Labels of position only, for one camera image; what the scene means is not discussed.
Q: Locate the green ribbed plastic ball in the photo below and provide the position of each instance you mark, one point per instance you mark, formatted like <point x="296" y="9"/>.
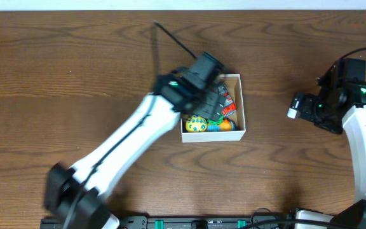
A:
<point x="218" y="122"/>

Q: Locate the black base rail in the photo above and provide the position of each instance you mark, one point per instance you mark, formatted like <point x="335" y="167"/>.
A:
<point x="143" y="222"/>

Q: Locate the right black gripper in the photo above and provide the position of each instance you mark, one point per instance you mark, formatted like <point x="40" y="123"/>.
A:
<point x="305" y="112"/>

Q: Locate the yellow ball with blue letters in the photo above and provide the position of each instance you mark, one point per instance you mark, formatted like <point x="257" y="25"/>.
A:
<point x="196" y="123"/>

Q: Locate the orange and blue toy figure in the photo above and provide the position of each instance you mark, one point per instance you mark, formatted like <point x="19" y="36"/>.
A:
<point x="225" y="125"/>

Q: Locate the white cardboard box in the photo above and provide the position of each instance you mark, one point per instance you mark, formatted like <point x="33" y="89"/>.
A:
<point x="233" y="82"/>

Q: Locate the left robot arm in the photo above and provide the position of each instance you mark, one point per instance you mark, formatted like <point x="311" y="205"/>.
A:
<point x="76" y="195"/>

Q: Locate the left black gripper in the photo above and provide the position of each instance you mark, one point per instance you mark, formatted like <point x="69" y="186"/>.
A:
<point x="215" y="106"/>

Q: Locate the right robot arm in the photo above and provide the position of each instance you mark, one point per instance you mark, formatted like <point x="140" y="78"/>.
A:
<point x="354" y="126"/>

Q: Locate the red toy fire truck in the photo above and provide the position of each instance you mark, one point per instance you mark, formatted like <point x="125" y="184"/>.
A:
<point x="229" y="107"/>

